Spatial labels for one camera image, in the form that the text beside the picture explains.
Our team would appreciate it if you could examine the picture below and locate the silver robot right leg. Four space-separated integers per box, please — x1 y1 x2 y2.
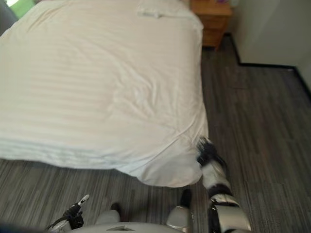
166 206 192 230

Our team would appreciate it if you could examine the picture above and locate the white striped duvet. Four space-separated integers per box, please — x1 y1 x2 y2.
0 0 210 189

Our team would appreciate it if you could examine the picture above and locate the black baseboard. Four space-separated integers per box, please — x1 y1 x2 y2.
225 31 311 89

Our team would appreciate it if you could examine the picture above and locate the silver robot leg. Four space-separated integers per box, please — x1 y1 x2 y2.
96 209 121 226
166 206 192 230

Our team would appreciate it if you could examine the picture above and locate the wooden nightstand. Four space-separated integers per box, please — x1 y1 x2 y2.
190 0 233 52

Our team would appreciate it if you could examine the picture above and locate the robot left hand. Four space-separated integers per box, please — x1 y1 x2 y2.
45 194 90 232

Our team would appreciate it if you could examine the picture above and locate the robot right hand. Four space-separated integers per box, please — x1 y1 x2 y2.
195 136 221 166

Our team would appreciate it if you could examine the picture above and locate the silver robot left leg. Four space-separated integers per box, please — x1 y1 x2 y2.
96 209 121 226

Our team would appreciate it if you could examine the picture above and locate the grey upholstered chair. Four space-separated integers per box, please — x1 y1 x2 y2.
0 0 19 36

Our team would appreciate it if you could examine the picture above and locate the green cushion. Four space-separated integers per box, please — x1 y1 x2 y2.
9 0 37 18

